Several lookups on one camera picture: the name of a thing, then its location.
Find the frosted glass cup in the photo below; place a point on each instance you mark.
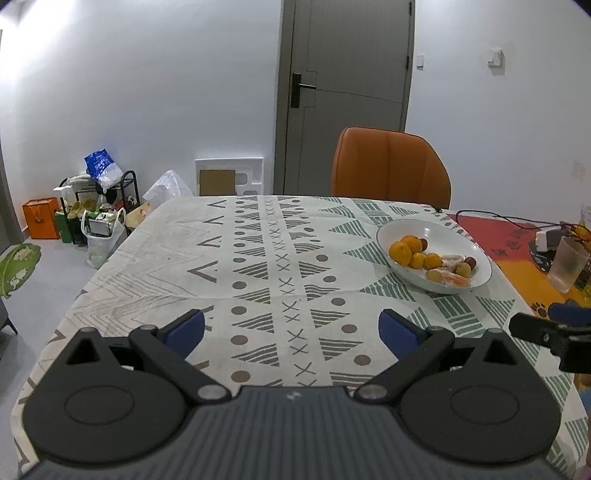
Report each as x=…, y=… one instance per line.
x=568, y=270

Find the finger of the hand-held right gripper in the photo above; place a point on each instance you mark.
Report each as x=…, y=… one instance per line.
x=531, y=327
x=570, y=314

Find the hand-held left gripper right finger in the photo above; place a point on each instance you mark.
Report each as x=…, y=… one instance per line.
x=399, y=332

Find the green round fruit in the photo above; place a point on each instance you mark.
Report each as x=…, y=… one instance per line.
x=461, y=270
x=434, y=276

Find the orange paper bag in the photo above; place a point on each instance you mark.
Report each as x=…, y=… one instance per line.
x=41, y=217

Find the large white wall switch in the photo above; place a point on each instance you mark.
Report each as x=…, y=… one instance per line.
x=494, y=56

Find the grey door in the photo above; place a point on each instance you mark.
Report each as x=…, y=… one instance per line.
x=351, y=55

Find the beige tote bag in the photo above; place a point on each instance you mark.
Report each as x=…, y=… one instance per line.
x=138, y=214

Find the black metal rack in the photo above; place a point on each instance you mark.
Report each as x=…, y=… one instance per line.
x=135, y=184

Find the small orange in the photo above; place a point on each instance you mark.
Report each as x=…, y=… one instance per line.
x=432, y=261
x=418, y=261

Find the green leaf rug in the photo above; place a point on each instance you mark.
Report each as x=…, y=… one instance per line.
x=16, y=267

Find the blue plastic bag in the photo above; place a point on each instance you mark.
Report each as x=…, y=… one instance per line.
x=98, y=162

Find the white box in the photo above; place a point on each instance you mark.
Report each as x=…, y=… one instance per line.
x=74, y=184

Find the green paper bag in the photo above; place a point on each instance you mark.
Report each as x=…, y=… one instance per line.
x=64, y=226

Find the orange leather chair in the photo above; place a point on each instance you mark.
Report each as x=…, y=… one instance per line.
x=388, y=166

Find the white plastic bag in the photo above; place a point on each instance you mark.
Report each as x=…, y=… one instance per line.
x=101, y=244

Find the red orange printed mat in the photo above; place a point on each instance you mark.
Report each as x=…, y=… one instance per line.
x=498, y=240

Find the yellow green slippers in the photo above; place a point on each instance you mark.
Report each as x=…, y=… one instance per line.
x=81, y=210

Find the patterned tablecloth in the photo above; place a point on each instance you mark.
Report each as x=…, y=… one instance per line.
x=277, y=258

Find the white oval plate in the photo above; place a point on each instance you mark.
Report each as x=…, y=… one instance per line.
x=406, y=228

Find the crumpled clear plastic bag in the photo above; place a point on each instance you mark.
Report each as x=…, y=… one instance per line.
x=168, y=187

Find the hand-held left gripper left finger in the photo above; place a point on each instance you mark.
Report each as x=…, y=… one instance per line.
x=184, y=332

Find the white foam frame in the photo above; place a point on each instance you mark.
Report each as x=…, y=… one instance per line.
x=251, y=170

